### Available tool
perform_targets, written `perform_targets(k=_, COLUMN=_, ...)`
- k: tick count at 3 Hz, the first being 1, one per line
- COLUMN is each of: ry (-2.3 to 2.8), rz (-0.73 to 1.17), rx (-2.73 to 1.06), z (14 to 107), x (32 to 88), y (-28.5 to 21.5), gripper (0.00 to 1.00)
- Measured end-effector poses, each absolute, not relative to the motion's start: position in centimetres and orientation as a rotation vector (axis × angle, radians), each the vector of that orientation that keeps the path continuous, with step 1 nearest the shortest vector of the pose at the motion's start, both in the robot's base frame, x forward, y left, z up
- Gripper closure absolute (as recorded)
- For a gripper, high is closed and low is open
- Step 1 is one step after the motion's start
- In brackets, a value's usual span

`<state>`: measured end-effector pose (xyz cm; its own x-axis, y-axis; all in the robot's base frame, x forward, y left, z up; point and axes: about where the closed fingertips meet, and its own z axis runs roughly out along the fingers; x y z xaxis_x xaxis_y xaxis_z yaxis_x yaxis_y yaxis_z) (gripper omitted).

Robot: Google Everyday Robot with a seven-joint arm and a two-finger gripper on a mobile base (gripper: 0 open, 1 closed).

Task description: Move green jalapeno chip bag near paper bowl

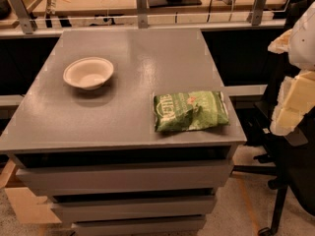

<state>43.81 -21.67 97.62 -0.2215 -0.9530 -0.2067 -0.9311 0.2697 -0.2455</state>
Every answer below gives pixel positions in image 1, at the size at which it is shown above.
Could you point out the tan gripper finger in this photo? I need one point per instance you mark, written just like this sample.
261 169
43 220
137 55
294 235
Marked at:
280 44
296 98

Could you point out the green jalapeno chip bag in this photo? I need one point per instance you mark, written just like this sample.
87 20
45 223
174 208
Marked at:
189 111

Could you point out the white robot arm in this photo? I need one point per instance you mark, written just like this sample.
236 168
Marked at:
301 46

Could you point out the white paper bowl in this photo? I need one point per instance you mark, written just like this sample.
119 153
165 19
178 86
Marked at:
88 73

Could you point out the black office chair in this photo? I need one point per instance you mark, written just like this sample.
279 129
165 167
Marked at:
291 158

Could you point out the grey drawer cabinet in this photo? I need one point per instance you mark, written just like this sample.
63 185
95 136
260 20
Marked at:
96 153

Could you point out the wooden workbench with clutter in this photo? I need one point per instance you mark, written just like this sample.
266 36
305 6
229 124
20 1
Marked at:
31 15

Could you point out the light wooden board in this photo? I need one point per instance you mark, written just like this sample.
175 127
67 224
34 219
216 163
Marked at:
28 208

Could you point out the right metal bracket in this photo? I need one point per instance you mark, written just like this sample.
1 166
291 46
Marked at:
255 18

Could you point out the metal bracket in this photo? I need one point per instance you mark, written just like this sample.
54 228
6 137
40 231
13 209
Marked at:
142 14
255 18
26 23

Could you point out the middle metal bracket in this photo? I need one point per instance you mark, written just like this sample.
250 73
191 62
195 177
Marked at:
142 14

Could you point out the left metal bracket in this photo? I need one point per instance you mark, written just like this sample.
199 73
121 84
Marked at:
26 23

